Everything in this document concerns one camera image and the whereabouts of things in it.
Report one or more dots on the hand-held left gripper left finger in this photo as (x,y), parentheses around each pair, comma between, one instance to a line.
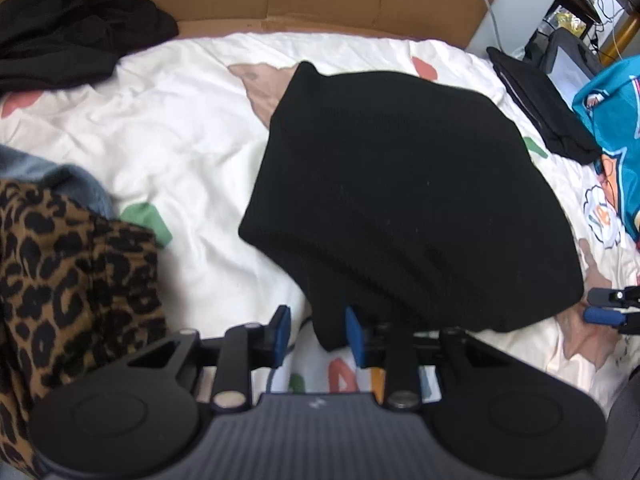
(281,337)

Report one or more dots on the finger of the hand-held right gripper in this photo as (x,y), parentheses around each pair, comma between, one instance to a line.
(607,296)
(600,316)

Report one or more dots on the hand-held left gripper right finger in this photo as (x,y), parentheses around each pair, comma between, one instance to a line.
(353,337)

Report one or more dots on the black shorts with teddy trim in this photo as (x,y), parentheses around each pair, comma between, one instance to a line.
(400,200)

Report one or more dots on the teal printed jersey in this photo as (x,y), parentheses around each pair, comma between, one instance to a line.
(615,120)

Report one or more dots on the flat black garment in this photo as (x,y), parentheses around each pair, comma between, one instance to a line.
(545,105)

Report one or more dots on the leopard print cloth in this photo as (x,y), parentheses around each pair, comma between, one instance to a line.
(65,285)

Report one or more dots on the white printed blanket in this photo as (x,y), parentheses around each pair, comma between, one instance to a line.
(175,125)

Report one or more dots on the grey box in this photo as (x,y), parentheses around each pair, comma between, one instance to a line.
(570,52)

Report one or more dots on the yellow wooden furniture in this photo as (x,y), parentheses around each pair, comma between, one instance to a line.
(622,35)

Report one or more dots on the blue-grey cloth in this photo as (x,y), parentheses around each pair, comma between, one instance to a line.
(60,180)

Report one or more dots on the black crumpled cloth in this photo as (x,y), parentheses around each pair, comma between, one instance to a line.
(75,25)

